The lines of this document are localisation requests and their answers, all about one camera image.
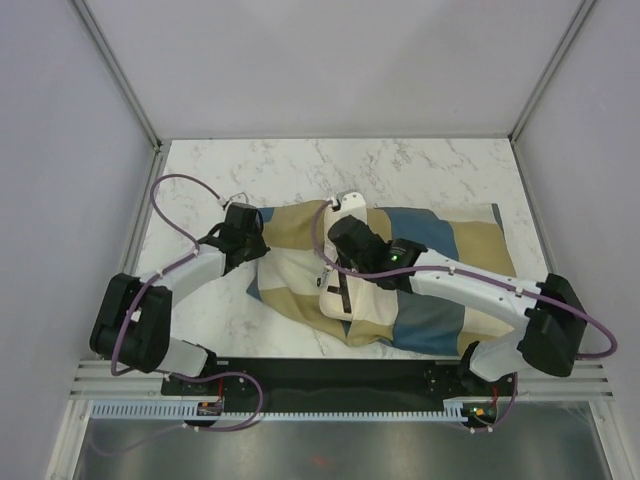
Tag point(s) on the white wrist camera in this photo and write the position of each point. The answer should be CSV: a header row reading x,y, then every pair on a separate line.
x,y
348,203
240,197

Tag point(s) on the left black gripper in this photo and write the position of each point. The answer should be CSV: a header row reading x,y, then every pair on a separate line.
x,y
260,249

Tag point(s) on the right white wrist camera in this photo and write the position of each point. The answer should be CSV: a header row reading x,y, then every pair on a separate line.
x,y
348,203

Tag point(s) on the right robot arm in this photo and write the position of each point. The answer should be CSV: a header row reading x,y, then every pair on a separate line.
x,y
545,317

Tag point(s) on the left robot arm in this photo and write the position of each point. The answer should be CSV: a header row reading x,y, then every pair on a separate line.
x,y
133,325

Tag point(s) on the left aluminium frame post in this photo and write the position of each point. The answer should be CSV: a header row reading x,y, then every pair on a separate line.
x,y
98,38

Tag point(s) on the blue beige checked pillowcase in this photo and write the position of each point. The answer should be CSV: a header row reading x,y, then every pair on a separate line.
x,y
294,281

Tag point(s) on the cream bear print pillow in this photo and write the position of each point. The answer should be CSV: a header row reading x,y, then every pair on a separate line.
x,y
352,299

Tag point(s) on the white slotted cable duct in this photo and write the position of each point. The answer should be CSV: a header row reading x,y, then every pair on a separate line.
x,y
201,409

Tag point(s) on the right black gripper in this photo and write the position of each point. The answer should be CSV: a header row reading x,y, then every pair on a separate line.
x,y
344,261

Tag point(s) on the aluminium frame post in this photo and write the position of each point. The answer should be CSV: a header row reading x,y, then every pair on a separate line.
x,y
559,54
98,38

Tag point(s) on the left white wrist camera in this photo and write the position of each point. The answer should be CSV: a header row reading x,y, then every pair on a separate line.
x,y
240,197

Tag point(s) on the right aluminium frame post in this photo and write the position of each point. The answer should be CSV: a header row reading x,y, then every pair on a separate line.
x,y
559,54

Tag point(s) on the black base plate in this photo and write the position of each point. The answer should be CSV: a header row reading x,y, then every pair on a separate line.
x,y
333,383

